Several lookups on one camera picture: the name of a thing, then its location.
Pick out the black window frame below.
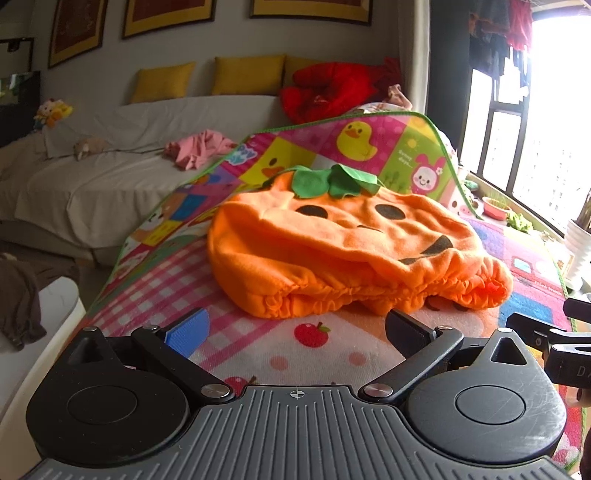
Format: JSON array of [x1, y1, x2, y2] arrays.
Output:
[[459, 65, 591, 241]]

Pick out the yellow plush toy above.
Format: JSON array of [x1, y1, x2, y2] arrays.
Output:
[[34, 97, 74, 130]]

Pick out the green plant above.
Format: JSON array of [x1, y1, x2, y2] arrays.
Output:
[[505, 211, 534, 232]]

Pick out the small pink cloth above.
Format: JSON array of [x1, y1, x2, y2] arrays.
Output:
[[387, 84, 413, 110]]

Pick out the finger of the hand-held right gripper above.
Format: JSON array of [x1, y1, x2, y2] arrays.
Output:
[[563, 298, 591, 320], [505, 313, 571, 355]]

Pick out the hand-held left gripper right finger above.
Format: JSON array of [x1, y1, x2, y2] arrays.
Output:
[[359, 309, 533, 407]]

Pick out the colourful printed blanket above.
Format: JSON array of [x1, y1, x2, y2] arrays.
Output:
[[88, 111, 583, 472]]

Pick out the hanging clothes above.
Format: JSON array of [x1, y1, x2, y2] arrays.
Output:
[[468, 0, 537, 100]]

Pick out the brown cloth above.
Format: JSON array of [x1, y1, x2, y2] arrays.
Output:
[[0, 252, 47, 351]]

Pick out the white vase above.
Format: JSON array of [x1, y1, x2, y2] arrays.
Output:
[[564, 219, 591, 283]]

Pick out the brown plush toy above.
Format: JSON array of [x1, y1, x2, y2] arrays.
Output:
[[73, 137, 110, 161]]

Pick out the pink plant pot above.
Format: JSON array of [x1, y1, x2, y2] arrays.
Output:
[[482, 196, 513, 222]]

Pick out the white chair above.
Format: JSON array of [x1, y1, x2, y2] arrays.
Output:
[[0, 276, 88, 418]]

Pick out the dark cabinet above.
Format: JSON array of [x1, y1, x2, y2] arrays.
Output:
[[0, 37, 42, 149]]

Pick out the orange pumpkin costume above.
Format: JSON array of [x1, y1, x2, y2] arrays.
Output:
[[207, 164, 515, 320]]

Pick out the yellow cushion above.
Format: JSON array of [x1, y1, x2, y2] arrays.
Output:
[[283, 55, 325, 86], [211, 55, 287, 97], [130, 62, 197, 105]]

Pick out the red garment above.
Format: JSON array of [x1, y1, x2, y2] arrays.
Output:
[[279, 59, 402, 124]]

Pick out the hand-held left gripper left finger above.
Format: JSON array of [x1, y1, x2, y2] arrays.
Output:
[[67, 307, 235, 406]]

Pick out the grey covered sofa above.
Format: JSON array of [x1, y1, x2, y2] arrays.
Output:
[[0, 95, 288, 268]]

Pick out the framed wall picture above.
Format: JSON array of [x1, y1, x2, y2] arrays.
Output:
[[250, 0, 373, 27], [47, 0, 110, 69], [122, 0, 217, 40]]

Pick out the pink garment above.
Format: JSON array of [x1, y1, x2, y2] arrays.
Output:
[[165, 130, 238, 171]]

